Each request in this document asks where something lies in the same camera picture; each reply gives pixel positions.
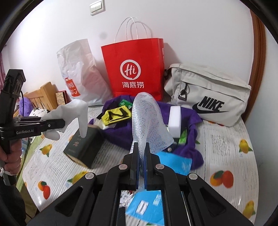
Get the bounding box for fruit printed bed sheet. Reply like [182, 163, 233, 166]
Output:
[22, 104, 261, 226]

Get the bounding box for brown patterned box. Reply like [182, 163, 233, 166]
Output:
[55, 91, 72, 107]

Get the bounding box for white sponge block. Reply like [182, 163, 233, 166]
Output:
[168, 106, 182, 138]

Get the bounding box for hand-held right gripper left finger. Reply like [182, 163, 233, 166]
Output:
[28, 142, 141, 226]

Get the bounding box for wooden headboard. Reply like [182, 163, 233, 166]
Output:
[23, 82, 59, 111]

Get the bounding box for white light switch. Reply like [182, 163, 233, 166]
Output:
[89, 0, 103, 16]

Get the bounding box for purple fluffy toy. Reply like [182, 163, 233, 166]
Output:
[19, 97, 33, 118]

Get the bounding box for dark green box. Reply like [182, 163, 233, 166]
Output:
[63, 127, 105, 168]

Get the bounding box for white foam net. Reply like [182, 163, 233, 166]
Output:
[131, 92, 174, 157]

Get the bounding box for yellow black sock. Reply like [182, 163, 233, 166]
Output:
[102, 106, 132, 126]

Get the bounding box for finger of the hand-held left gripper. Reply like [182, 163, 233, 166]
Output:
[41, 119, 66, 131]

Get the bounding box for red paper bag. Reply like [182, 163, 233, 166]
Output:
[101, 17, 165, 101]

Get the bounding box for blue packet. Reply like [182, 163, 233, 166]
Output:
[126, 152, 193, 224]

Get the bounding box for person's dark clothing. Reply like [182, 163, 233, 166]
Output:
[0, 180, 30, 226]

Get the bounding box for white plastic bag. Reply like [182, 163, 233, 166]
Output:
[56, 39, 113, 107]

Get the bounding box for person's left hand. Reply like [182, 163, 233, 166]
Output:
[0, 139, 22, 168]

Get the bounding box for white glove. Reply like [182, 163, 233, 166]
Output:
[41, 99, 89, 140]

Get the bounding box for brown wooden door frame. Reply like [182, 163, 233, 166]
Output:
[243, 11, 267, 122]

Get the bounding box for green packet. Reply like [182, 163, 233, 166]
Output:
[179, 129, 188, 145]
[118, 99, 133, 109]

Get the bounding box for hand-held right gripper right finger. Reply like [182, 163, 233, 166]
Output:
[144, 142, 253, 226]

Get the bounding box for purple cloth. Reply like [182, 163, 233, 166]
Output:
[89, 96, 204, 170]

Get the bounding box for beige waist bag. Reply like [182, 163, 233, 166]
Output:
[164, 63, 252, 127]

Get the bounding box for white spotted cloth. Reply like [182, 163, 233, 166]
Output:
[28, 107, 48, 118]

